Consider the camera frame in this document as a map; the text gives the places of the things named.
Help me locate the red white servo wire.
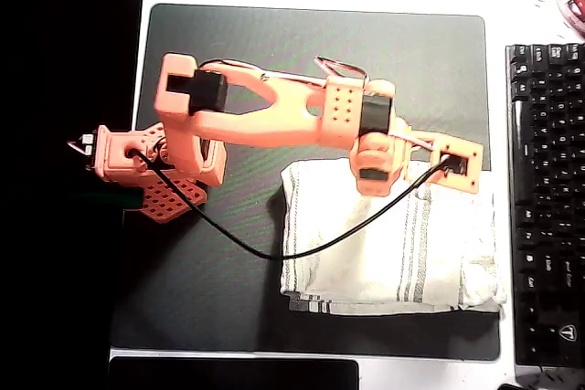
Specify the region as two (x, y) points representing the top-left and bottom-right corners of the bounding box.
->
(314, 55), (371, 89)

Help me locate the white striped towel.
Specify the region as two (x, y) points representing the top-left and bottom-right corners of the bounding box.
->
(278, 157), (509, 314)

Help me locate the dark object beside keyboard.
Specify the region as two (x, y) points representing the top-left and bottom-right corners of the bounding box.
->
(497, 364), (585, 390)

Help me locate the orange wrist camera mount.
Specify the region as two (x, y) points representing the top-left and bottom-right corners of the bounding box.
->
(429, 136), (485, 194)

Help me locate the black flat tablet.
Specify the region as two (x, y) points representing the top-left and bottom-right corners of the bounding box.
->
(107, 355), (360, 390)

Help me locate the black camera cable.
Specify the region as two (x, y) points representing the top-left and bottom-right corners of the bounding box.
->
(127, 147), (453, 261)

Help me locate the dark desk mat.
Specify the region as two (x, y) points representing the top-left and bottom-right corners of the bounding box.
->
(109, 3), (502, 363)

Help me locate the black keyboard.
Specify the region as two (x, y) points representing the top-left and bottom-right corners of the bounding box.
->
(505, 42), (585, 369)

